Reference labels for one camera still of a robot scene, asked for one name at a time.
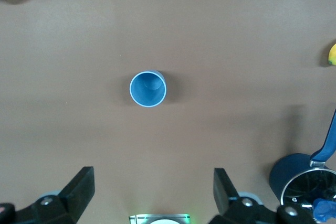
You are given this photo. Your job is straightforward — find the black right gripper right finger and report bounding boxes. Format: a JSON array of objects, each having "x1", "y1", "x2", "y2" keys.
[{"x1": 208, "y1": 167, "x2": 316, "y2": 224}]

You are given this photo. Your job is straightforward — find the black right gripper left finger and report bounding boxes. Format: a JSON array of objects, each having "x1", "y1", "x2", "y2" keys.
[{"x1": 14, "y1": 166, "x2": 96, "y2": 224}]

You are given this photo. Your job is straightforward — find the blue cup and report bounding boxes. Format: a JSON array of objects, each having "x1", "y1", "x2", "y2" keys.
[{"x1": 129, "y1": 70, "x2": 167, "y2": 108}]

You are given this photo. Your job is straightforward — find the dark blue saucepan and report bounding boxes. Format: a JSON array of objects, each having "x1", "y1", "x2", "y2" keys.
[{"x1": 269, "y1": 107, "x2": 336, "y2": 209}]

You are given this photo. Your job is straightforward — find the glass lid with blue knob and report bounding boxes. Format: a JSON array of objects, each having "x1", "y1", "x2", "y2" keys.
[{"x1": 279, "y1": 167, "x2": 336, "y2": 224}]

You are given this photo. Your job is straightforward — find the brown table cover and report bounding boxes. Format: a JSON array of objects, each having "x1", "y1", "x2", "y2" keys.
[{"x1": 0, "y1": 0, "x2": 336, "y2": 224}]

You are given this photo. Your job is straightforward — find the yellow lemon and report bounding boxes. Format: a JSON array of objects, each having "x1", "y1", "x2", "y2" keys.
[{"x1": 328, "y1": 43, "x2": 336, "y2": 66}]

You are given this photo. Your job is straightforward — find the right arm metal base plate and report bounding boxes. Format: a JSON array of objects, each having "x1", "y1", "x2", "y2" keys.
[{"x1": 128, "y1": 212, "x2": 191, "y2": 224}]

